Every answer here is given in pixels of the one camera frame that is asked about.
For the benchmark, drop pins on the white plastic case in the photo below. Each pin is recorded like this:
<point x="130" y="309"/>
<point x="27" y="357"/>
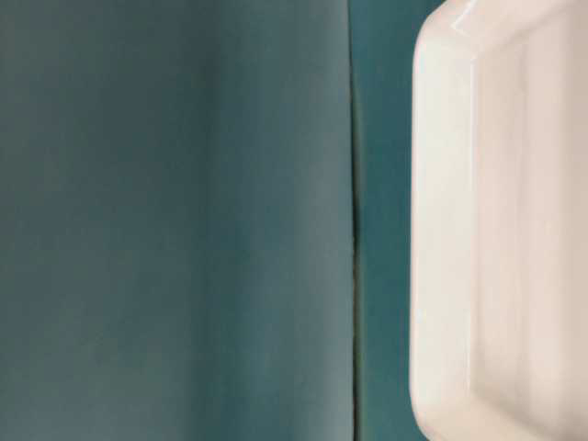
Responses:
<point x="498" y="328"/>

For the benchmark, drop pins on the teal table mat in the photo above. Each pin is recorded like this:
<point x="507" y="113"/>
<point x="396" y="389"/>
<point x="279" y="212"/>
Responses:
<point x="205" y="219"/>

